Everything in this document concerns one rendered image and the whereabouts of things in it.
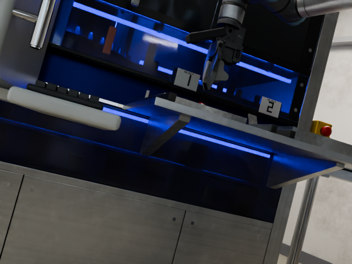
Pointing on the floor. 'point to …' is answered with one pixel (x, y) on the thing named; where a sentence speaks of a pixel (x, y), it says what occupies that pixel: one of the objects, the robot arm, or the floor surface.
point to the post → (329, 29)
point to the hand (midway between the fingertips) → (205, 85)
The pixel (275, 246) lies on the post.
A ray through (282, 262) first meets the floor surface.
